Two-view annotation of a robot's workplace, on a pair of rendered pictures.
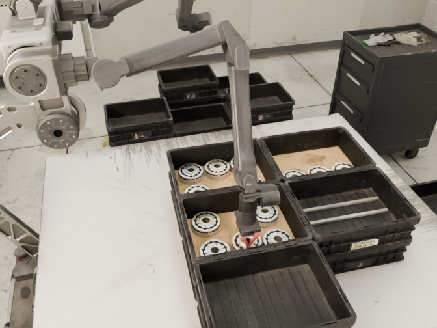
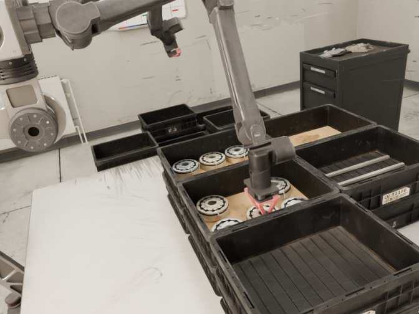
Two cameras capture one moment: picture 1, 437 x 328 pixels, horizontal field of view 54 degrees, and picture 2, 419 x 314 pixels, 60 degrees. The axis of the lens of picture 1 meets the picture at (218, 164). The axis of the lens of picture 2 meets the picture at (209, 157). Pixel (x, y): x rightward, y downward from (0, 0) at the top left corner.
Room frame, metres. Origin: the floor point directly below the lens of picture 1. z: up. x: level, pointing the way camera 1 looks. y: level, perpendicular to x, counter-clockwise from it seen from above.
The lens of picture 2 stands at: (0.15, 0.08, 1.50)
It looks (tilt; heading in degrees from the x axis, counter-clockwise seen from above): 27 degrees down; 357
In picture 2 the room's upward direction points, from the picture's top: 8 degrees counter-clockwise
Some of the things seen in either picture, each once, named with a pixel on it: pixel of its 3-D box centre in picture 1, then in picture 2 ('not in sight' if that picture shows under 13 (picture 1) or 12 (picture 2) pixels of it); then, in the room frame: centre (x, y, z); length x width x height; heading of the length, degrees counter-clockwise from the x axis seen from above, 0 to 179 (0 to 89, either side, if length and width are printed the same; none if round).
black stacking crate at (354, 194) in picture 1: (346, 211); (362, 169); (1.14, -0.47, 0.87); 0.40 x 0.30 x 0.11; 103
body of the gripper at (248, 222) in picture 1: (247, 215); (260, 179); (1.00, -0.09, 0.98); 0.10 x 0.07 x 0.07; 13
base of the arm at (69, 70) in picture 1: (71, 69); (33, 23); (1.09, 0.40, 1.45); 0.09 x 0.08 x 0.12; 15
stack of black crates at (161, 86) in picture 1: (188, 103); (171, 140); (2.80, 0.22, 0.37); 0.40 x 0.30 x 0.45; 105
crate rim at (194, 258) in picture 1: (242, 219); (253, 190); (1.05, -0.08, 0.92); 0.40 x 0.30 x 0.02; 103
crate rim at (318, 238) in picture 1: (348, 200); (363, 156); (1.14, -0.47, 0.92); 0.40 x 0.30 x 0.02; 103
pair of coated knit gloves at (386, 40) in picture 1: (378, 38); (332, 52); (2.77, -1.07, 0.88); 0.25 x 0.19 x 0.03; 105
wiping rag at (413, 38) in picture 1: (411, 36); (360, 47); (2.80, -1.30, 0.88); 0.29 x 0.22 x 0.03; 105
